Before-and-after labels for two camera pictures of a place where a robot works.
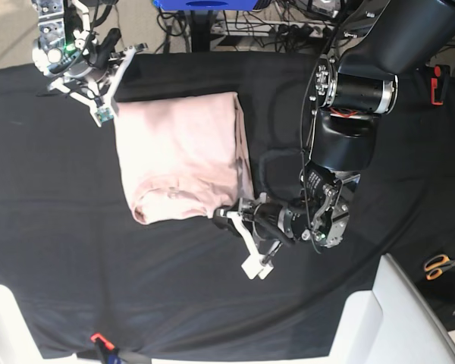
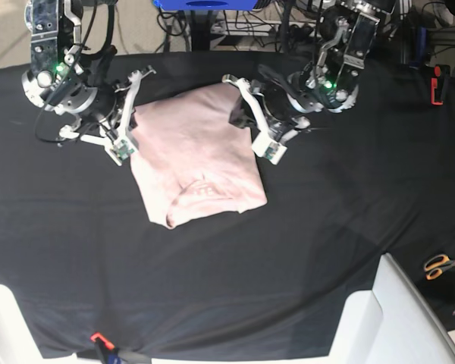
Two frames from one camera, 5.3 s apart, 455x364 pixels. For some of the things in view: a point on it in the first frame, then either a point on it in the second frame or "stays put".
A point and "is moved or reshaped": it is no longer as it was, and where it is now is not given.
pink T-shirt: [184, 156] is moved or reshaped
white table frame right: [393, 323] stays put
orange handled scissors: [435, 264] stays put
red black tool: [439, 83] stays put
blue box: [205, 4] stays put
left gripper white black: [94, 82] -> [110, 127]
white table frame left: [9, 338] stays put
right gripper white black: [265, 226] -> [275, 103]
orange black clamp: [105, 349] stays put
